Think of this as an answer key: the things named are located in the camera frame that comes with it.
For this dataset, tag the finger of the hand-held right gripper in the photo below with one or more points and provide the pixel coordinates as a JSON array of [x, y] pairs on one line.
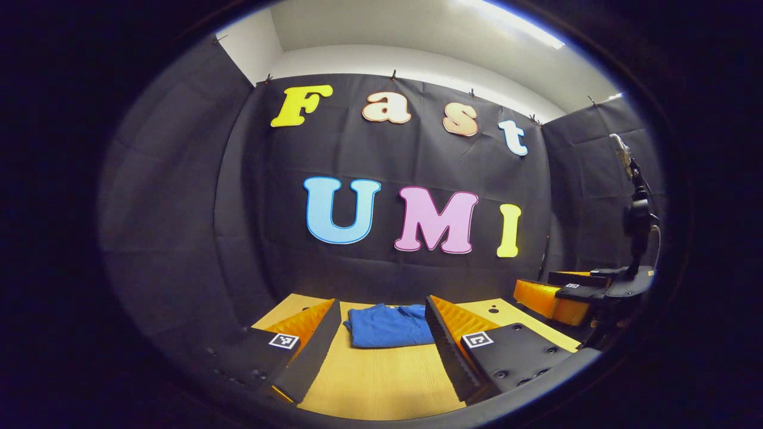
[[581, 293], [572, 278]]

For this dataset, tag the row of small backdrop clips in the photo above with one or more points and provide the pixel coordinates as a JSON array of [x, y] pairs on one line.
[[393, 75]]

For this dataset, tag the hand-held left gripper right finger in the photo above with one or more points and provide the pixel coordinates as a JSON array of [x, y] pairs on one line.
[[447, 351]]

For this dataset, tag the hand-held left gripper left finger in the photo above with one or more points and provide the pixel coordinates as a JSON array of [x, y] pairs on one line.
[[316, 357]]

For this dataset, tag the blue shirt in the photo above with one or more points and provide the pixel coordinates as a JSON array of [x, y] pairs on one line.
[[387, 328]]

